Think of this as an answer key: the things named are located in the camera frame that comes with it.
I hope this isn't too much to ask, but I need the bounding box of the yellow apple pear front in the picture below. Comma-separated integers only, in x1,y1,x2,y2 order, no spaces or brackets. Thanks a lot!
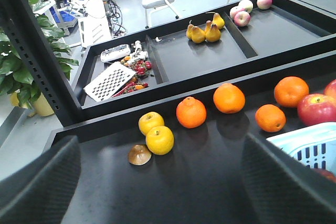
145,126,174,155

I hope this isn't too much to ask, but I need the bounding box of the pink red apple left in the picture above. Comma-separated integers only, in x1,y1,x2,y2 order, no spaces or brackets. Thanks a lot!
297,93,335,126

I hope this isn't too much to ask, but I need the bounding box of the yellow brown pear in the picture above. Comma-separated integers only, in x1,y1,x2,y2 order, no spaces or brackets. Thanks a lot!
205,23,221,42

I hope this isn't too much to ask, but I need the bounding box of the checkerboard calibration card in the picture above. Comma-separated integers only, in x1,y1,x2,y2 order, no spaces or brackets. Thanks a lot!
84,62,136,102

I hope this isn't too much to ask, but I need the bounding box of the dark red apple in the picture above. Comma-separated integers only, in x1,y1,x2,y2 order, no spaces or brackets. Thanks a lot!
313,168,335,183

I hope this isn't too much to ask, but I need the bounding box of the white game controller device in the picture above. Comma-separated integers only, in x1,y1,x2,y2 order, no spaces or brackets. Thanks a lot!
100,44,131,63

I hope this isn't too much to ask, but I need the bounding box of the pink red apple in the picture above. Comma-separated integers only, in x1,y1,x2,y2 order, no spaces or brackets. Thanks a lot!
297,93,335,126
323,79,336,99

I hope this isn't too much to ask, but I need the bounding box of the green potted plant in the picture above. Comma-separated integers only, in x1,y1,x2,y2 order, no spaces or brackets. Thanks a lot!
0,0,79,117

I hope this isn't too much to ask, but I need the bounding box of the black wooden fruit stand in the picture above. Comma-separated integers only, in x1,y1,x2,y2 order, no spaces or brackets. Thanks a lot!
1,0,335,223

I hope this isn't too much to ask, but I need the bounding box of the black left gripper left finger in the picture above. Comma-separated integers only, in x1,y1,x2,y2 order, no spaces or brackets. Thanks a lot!
1,136,81,223

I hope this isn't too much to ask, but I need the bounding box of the yellow apple pear back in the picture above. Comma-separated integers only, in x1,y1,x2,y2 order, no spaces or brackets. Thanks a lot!
138,112,165,135

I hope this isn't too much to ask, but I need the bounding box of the pink red apple right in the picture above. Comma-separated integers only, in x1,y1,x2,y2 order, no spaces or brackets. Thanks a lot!
323,79,336,99

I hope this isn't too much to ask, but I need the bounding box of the brown mushroom cap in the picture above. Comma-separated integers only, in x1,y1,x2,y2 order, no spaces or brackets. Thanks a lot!
128,144,152,166

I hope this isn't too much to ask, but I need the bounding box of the orange behind pink apples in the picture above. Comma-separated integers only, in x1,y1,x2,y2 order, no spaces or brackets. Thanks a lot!
274,76,309,108

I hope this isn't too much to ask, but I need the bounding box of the bumpy top orange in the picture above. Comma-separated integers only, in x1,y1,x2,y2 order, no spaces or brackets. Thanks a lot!
176,97,207,129

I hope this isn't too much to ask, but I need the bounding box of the large orange back row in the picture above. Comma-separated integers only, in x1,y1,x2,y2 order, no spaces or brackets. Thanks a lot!
213,83,245,114

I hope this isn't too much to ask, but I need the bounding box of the light blue plastic basket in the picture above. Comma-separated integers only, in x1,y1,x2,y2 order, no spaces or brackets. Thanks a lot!
267,122,335,173

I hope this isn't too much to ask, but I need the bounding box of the small orange left of apples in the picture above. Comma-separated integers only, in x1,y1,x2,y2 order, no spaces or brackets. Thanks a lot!
255,104,286,133

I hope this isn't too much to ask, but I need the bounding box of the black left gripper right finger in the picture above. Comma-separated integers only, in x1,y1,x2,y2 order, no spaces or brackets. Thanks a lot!
241,134,335,223

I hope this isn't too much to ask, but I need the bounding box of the yellow apple pear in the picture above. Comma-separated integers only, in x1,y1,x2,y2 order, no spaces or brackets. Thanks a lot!
145,126,174,155
138,112,165,135

